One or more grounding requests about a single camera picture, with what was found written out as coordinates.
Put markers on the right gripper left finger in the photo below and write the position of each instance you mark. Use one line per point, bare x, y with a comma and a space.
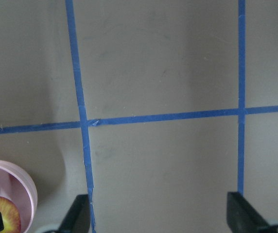
77, 219

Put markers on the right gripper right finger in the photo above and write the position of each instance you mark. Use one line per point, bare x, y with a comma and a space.
241, 217

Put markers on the pink bowl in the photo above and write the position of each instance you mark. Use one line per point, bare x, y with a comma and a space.
17, 186

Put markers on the red apple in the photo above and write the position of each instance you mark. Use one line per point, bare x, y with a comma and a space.
10, 216

